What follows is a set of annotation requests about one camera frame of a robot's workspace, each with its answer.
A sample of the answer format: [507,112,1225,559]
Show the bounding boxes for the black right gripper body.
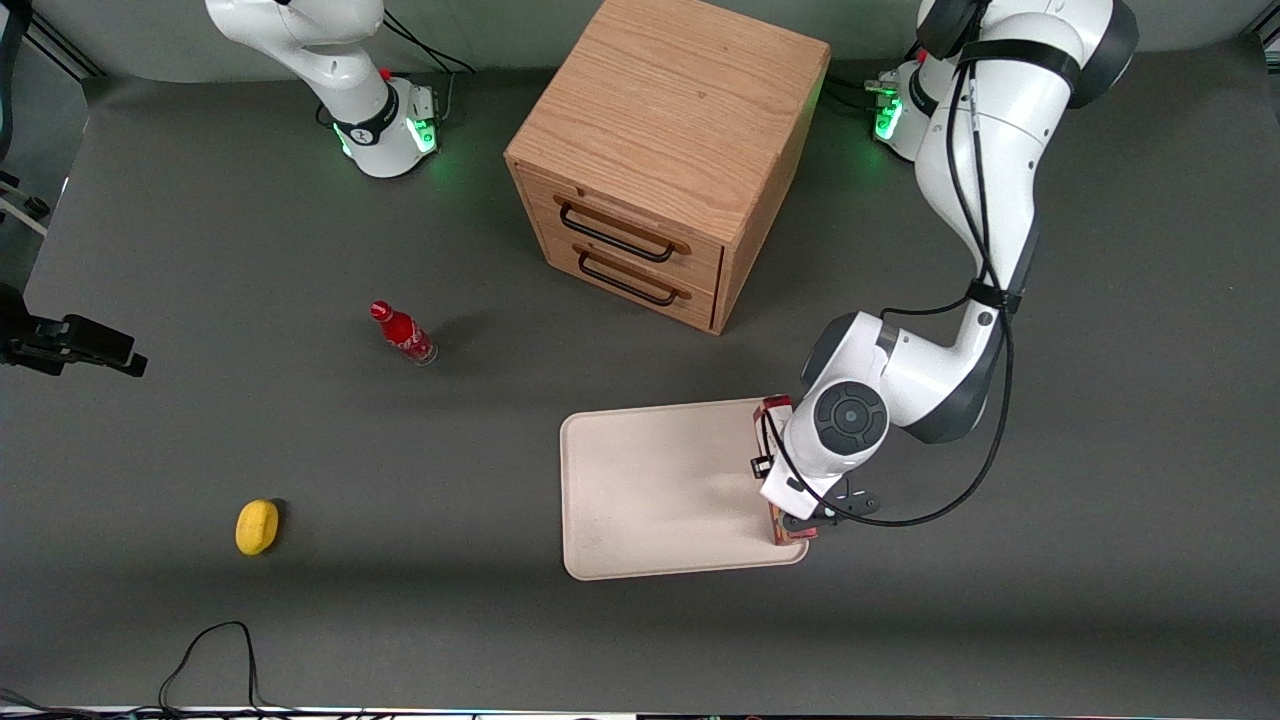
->
[0,283,67,375]

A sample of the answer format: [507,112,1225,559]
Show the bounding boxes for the red tartan shortbread cookie box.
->
[752,396,811,547]

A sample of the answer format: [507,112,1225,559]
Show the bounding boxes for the cream rectangular tray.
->
[559,397,810,582]

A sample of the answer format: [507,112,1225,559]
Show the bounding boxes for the yellow lemon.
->
[235,499,281,557]

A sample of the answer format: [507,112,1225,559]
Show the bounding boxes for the wooden drawer front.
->
[543,226,719,333]
[518,163,725,293]

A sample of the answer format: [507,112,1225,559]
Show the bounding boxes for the red cola bottle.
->
[369,299,439,367]

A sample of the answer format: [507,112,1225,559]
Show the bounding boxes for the wooden drawer cabinet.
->
[504,0,833,336]

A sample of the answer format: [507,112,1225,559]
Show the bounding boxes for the white bracket with black knob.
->
[0,170,51,237]

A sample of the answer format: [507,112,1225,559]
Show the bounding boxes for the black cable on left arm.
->
[750,35,1017,529]

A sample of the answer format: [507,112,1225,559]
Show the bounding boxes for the black strap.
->
[0,0,33,163]

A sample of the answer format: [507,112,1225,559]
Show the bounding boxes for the thin black cable loop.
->
[158,620,265,717]

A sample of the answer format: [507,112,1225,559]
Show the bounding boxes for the black frame rail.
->
[24,14,107,81]

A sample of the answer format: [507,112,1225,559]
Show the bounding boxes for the black drawer handle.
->
[556,198,691,265]
[576,248,693,307]

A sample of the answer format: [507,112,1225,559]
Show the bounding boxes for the black cables at left arm base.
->
[828,68,903,115]

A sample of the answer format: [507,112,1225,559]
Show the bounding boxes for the black cables at arm base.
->
[828,68,903,115]
[382,8,477,77]

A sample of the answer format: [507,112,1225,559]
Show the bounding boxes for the black cables at right arm base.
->
[382,8,477,77]

